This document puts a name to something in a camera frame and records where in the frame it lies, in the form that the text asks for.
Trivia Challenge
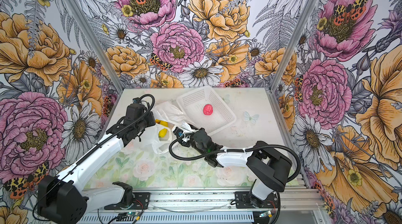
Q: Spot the white slotted cable duct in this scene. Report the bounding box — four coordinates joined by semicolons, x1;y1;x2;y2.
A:
79;211;254;224

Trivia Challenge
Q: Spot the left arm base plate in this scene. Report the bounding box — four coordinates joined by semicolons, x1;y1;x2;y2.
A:
104;192;151;210

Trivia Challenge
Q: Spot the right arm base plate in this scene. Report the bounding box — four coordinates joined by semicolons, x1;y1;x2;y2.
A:
231;191;279;209

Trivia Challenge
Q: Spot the aluminium corner post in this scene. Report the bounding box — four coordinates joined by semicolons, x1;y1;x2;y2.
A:
270;0;319;93
64;0;124;94

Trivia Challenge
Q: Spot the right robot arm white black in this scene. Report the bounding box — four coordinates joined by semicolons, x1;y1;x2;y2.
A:
168;128;297;208

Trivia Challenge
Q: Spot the left aluminium corner post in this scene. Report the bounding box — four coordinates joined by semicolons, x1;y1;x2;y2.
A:
64;0;124;94

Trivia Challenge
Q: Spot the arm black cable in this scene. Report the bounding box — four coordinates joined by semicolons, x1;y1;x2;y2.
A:
31;93;156;221
169;136;301;183

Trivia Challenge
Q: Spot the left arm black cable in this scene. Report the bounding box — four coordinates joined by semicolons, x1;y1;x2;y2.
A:
31;93;156;221

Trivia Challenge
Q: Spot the yellow toy fruit near finger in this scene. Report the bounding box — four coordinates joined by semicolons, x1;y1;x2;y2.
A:
156;119;169;127

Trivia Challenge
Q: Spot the right aluminium corner post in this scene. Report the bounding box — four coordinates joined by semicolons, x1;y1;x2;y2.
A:
270;0;319;93

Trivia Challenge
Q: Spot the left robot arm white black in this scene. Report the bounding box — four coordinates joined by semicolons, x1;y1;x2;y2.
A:
33;98;156;224

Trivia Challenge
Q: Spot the pink toy fruit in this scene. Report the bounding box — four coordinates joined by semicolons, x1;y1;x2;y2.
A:
203;104;214;116

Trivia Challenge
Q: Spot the white perforated plastic basket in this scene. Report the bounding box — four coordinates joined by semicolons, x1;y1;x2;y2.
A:
177;87;237;136

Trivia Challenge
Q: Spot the yellow toy banana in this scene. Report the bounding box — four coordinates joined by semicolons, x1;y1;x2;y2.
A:
158;128;167;138

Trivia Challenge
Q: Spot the aluminium front rail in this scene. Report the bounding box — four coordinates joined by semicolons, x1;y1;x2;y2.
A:
78;189;324;212

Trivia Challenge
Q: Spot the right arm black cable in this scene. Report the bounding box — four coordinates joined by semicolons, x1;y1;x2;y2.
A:
169;136;301;183

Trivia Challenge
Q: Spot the white plastic bag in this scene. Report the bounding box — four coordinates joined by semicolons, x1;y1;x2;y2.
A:
139;101;194;155

